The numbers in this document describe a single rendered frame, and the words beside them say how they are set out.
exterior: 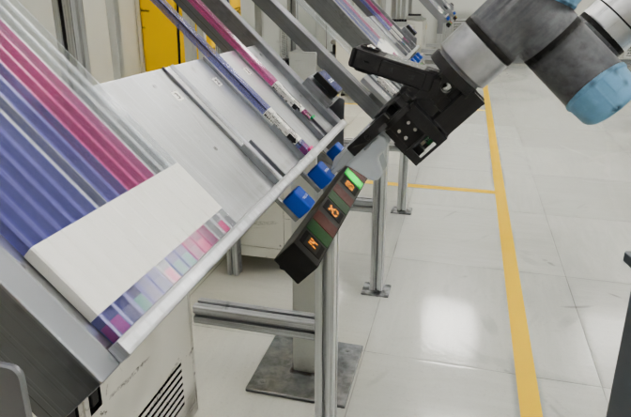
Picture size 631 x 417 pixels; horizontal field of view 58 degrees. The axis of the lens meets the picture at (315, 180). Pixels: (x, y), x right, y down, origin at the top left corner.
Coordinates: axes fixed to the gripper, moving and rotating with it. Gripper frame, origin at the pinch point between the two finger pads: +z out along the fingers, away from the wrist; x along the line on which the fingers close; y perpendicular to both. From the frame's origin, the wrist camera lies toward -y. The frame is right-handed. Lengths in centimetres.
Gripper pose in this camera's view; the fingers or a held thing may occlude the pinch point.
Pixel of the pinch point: (335, 162)
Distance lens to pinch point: 77.8
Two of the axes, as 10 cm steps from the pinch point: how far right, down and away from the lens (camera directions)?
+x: 2.5, -3.0, 9.2
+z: -6.7, 6.3, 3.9
